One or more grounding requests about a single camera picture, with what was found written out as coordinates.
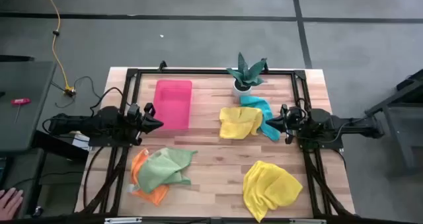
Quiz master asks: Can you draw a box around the yellow microfiber towel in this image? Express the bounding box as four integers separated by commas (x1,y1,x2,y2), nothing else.
242,160,304,223
219,106,264,140

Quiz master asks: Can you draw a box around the green microfiber towel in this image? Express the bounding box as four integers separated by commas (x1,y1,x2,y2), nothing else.
136,147,199,195

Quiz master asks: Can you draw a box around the pink plastic bin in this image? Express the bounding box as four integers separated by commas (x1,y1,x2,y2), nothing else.
152,79,194,131

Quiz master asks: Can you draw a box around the grey side table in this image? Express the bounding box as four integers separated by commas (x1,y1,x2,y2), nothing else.
0,60,58,153

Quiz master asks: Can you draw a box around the thin black floor cable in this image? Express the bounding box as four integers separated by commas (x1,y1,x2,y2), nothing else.
51,75,102,109

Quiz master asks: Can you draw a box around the person's hand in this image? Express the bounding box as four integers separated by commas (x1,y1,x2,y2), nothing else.
0,187,25,222

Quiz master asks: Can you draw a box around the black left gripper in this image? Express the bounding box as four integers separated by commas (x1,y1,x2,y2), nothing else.
124,101,165,146

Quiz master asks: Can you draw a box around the white box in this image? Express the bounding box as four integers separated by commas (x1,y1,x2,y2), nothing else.
67,131,92,152

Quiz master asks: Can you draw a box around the orange microfiber towel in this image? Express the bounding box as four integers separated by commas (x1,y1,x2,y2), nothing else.
128,147,171,207

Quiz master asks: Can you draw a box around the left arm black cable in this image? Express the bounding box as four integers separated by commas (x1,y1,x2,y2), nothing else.
89,86,128,118

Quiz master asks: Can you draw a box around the thick black cable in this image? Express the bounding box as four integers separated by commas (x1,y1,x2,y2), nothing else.
82,146,107,211

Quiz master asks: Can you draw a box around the red-handled hex key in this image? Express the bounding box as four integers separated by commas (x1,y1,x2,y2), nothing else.
10,97,32,124

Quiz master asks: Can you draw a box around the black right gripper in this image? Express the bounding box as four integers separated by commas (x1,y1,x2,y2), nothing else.
265,103,302,145

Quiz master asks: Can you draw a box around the teal microfiber towel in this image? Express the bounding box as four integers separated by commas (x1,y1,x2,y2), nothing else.
239,94,282,143

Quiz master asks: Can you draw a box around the green plant in white pot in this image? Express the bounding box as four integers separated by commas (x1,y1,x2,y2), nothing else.
226,52,268,98

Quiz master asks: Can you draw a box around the grey metal bench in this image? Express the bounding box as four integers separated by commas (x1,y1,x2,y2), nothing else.
364,68,423,179

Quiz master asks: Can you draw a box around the yellow extension cable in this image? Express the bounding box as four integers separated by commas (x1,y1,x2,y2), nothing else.
38,0,77,98

